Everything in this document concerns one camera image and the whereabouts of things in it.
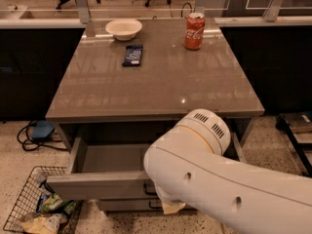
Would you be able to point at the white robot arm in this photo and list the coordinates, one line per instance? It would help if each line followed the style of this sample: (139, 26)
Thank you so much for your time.
(187, 164)

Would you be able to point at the red coca-cola can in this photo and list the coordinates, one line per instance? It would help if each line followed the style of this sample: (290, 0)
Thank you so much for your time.
(195, 25)

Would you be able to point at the grey drawer cabinet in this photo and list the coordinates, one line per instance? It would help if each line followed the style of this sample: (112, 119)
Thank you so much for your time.
(101, 98)

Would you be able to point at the white bowl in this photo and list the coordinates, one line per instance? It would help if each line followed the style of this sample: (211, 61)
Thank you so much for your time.
(124, 29)

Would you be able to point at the grey drawer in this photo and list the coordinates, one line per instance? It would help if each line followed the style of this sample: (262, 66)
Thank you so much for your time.
(129, 205)
(105, 170)

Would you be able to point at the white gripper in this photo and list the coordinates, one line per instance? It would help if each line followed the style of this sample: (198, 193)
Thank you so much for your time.
(170, 200)

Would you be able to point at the grey top drawer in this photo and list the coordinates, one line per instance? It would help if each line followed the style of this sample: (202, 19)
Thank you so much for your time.
(105, 170)

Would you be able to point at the yellow snack packet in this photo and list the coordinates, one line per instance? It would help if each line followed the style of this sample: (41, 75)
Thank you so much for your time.
(43, 224)

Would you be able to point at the grey bottom drawer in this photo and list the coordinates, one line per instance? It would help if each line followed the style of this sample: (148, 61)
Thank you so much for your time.
(129, 205)

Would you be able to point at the black cart frame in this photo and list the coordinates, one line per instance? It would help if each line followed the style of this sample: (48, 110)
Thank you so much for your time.
(298, 128)

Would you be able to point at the green snack bag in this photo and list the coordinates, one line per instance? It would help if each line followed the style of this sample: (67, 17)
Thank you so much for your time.
(55, 205)

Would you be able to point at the dark blue snack bar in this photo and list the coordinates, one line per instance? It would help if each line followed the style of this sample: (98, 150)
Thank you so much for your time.
(133, 55)

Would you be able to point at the blue foot pedal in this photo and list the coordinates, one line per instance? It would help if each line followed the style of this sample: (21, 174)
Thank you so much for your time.
(43, 130)

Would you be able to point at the black wire basket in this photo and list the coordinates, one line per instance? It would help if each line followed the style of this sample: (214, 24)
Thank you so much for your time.
(32, 196)

